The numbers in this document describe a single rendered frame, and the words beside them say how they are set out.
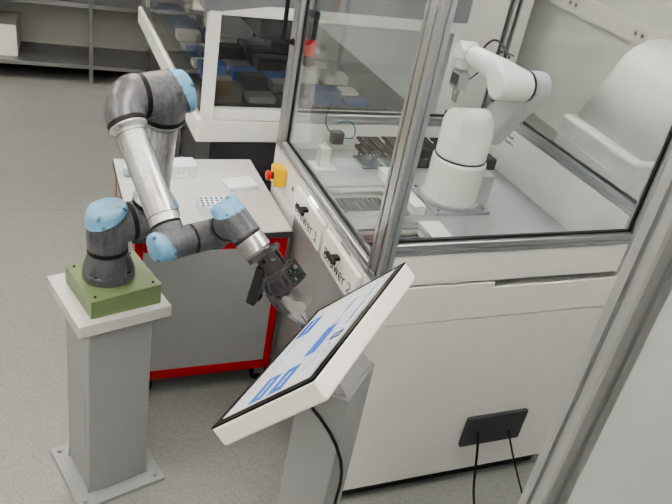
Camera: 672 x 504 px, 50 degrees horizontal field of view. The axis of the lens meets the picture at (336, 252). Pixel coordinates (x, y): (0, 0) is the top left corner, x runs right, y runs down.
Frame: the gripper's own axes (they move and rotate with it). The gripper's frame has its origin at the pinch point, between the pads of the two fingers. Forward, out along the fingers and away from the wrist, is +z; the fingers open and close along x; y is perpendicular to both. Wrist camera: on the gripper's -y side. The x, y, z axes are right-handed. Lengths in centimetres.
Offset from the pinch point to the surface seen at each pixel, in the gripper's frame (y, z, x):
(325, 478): -5.3, 31.3, -20.4
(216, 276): -73, -17, 62
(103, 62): -276, -194, 320
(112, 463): -106, 12, 3
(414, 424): -34, 64, 56
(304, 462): -7.6, 25.6, -20.4
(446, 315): 2, 33, 55
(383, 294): 26.3, 3.2, -2.8
